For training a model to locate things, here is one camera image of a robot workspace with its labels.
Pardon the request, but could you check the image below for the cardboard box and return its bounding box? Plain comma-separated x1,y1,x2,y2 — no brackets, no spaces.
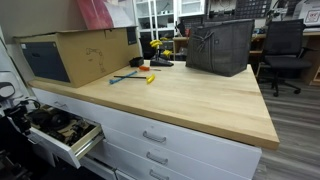
13,26,143,89

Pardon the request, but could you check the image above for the small wooden side table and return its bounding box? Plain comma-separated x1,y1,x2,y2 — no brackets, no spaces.
172,35,190,62

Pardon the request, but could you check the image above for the white wall cabinet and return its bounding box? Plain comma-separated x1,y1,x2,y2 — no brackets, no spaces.
176,0,208,18

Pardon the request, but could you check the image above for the yellow T-handle hex key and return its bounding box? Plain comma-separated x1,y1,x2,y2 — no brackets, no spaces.
161,49,174,58
148,38,164,50
113,73,156,85

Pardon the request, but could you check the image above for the dark grey tote bag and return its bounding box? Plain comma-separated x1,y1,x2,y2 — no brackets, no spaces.
185,18,256,78

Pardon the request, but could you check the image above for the blue hand tool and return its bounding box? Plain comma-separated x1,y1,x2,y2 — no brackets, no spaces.
109,70,138,85

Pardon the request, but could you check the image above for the white partition panel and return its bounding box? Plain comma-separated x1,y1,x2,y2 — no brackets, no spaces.
0,26,32,99

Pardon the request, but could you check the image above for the orange handled screwdriver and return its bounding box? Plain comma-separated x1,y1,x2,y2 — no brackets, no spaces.
138,65,162,72

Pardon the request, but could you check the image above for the white shelving unit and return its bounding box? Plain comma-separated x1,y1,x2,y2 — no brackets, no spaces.
132,0,178,43

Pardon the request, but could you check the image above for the small black box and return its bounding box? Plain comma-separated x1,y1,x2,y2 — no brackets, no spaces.
129,56,145,68

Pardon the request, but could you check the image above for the white workbench with wooden top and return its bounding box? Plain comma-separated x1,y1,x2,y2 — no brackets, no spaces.
27,59,281,180

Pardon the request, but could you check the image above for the black tool stand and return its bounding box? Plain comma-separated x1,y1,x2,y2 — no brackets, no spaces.
149,54,175,68

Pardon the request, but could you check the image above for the white box with red logo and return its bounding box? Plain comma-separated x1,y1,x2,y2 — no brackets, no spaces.
292,0,320,28

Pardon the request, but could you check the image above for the black office chair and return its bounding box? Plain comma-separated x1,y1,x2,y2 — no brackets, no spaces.
256,18,314,98

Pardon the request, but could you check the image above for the black round bag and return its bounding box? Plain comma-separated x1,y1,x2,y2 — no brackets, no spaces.
26,108,72,132

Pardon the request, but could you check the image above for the dark pegboard panel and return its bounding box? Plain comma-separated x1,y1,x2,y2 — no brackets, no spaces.
234,0,273,20

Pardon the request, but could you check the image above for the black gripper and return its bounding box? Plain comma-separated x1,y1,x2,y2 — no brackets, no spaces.
5,104,33,135

